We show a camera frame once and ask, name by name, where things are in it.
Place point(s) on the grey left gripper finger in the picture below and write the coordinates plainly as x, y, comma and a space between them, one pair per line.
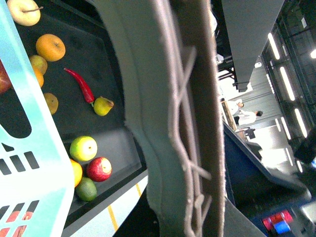
166, 55

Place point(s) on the light teal plastic basket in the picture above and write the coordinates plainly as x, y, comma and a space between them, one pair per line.
38, 191

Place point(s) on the yellow lemon near tray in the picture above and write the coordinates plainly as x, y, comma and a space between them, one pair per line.
52, 102

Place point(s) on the yellow-green pear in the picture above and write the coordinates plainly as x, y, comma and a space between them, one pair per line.
102, 106

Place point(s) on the red chili pepper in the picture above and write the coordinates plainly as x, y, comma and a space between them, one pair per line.
85, 89

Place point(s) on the yellow-orange round pear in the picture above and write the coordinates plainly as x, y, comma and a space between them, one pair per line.
50, 47

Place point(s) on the small yellow-green fruit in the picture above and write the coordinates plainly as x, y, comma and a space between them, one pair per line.
39, 62

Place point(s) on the bright green apple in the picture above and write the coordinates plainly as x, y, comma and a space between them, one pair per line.
83, 148

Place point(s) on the large orange fruit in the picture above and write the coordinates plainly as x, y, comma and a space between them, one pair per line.
39, 76

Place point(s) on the red apple front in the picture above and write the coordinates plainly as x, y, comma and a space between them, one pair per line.
99, 169

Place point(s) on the cream round pear with stem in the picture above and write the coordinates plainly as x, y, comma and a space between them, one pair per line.
24, 12

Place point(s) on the big orange front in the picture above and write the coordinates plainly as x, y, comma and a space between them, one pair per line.
78, 171

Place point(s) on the green avocado front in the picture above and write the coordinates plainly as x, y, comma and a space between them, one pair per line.
86, 189

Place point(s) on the red yellow apple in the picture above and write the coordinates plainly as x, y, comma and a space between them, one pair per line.
5, 83

